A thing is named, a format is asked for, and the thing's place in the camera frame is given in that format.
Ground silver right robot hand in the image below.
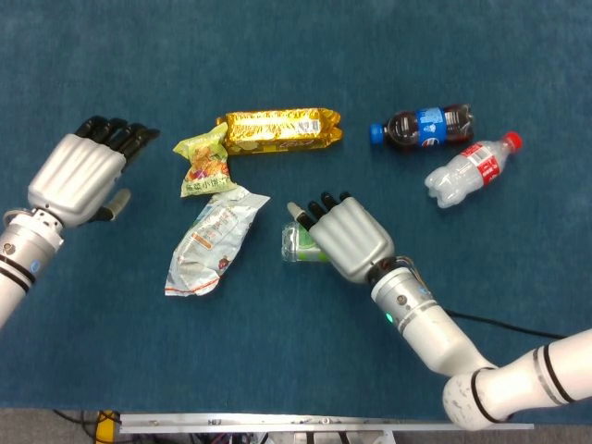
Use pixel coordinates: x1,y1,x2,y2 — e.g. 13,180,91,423
286,191,396,284

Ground clear bottle green label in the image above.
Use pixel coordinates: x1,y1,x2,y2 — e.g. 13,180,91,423
280,220,332,264

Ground cola bottle blue cap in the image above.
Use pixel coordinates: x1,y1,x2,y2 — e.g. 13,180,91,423
368,104,476,153

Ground clear bottle red label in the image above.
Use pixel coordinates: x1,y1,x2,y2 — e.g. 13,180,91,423
424,130,524,209

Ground gold foil biscuit package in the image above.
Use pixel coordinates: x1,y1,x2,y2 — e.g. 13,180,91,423
215,106,344,156

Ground white snack bag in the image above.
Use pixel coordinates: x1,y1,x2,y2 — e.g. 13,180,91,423
164,187,272,297

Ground yellow green snack bag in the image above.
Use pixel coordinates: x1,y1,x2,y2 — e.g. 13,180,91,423
173,122,238,199

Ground blue felt table cloth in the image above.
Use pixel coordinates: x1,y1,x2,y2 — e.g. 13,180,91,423
0,0,592,425

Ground yellow plastic part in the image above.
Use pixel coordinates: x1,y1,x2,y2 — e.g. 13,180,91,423
95,410,121,444

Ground aluminium rail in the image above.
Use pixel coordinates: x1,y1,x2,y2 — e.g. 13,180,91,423
118,413,536,435

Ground black floor cables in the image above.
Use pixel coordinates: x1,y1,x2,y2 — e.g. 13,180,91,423
52,409,98,438

